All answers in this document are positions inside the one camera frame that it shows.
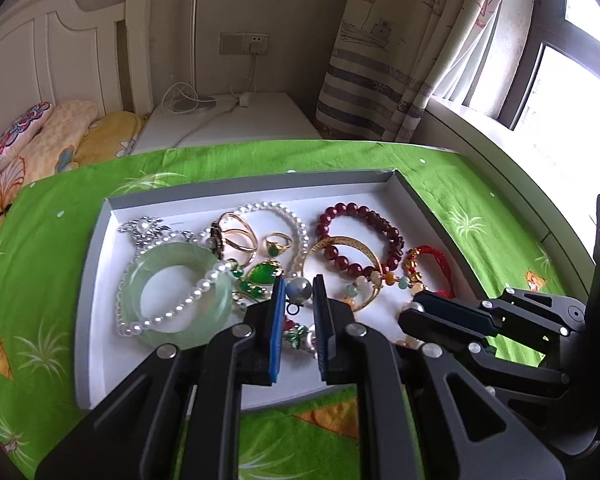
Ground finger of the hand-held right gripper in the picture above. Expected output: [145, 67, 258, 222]
[399, 287, 588, 338]
[437, 341, 572, 390]

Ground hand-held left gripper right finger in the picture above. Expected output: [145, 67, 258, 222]
[312, 274, 566, 480]

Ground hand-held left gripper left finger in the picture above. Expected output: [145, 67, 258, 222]
[35, 276, 287, 480]

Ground enamel flower brooch pin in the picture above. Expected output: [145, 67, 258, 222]
[281, 316, 326, 361]

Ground grey pearl pendant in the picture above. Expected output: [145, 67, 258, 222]
[285, 276, 314, 317]

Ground green gem gold pendant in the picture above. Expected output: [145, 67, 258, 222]
[229, 257, 286, 311]

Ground red cord bracelet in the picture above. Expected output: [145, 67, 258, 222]
[404, 245, 457, 302]

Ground multicolour stone bead bracelet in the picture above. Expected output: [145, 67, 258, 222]
[340, 270, 428, 353]

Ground gold ring with green stone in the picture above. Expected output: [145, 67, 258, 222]
[265, 232, 294, 259]

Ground dark beaded ornament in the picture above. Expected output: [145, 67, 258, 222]
[207, 226, 227, 262]

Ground white pearl necklace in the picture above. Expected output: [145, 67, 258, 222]
[115, 201, 309, 338]

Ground silver pearl brooch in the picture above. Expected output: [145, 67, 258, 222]
[117, 215, 203, 250]

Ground grey jewelry box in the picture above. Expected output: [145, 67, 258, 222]
[74, 169, 486, 413]

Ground gold mesh bangle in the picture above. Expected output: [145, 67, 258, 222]
[302, 236, 385, 313]

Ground gold interlocked rings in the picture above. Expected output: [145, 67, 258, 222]
[217, 211, 259, 254]

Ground pale green jade bangle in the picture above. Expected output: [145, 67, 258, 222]
[120, 242, 246, 348]

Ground white window sill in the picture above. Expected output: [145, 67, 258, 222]
[424, 104, 600, 266]

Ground white nightstand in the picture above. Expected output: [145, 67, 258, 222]
[130, 91, 324, 157]

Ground green printed tablecloth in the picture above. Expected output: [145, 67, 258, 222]
[0, 140, 570, 480]

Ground window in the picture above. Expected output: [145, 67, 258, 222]
[500, 0, 600, 221]

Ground printed striped curtain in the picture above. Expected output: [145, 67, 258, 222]
[315, 0, 537, 144]

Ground patterned pillows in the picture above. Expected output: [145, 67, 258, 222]
[0, 100, 147, 273]

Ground metal lamp pole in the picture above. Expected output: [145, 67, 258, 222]
[187, 0, 201, 102]

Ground patterned pillow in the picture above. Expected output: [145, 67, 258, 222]
[0, 101, 55, 184]

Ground white bed headboard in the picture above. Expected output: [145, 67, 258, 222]
[0, 0, 153, 135]

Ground dark red bead bracelet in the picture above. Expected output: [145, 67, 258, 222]
[317, 201, 406, 282]

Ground white cable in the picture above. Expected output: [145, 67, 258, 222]
[161, 49, 262, 112]

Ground wall socket plate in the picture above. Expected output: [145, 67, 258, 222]
[220, 31, 270, 57]

